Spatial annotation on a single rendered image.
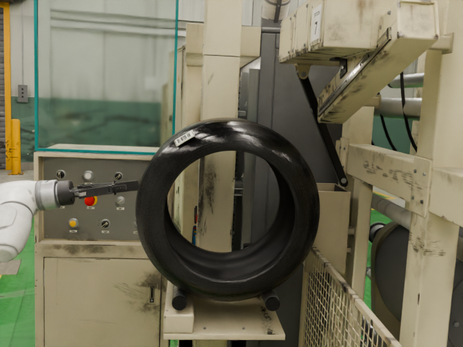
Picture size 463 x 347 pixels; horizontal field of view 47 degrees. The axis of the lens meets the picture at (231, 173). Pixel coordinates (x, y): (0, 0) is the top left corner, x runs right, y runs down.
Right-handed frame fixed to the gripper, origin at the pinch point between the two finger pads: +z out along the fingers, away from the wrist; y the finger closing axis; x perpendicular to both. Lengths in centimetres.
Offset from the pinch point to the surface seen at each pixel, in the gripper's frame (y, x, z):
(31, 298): 220, 109, -108
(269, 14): 81, -58, 62
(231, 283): -12.0, 30.2, 28.0
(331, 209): 19, 19, 68
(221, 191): 26.4, 9.7, 29.7
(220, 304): 13, 46, 25
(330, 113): 7, -15, 66
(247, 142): -11.6, -10.5, 36.7
